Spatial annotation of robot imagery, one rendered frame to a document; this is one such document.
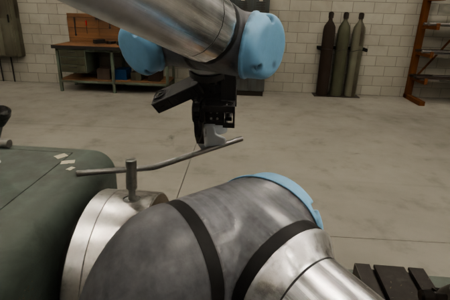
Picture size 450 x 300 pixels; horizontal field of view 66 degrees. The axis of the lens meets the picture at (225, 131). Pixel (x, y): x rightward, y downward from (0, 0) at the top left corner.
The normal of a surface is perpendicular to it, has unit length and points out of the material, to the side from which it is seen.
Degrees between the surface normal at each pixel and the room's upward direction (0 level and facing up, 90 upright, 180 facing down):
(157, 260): 42
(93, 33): 90
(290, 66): 90
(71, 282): 61
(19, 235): 36
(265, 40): 90
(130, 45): 109
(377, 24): 90
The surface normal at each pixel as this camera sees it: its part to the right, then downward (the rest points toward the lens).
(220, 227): 0.34, -0.65
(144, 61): -0.60, 0.54
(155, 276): 0.04, -0.29
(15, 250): 0.76, -0.58
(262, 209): 0.02, -0.88
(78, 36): -0.05, 0.33
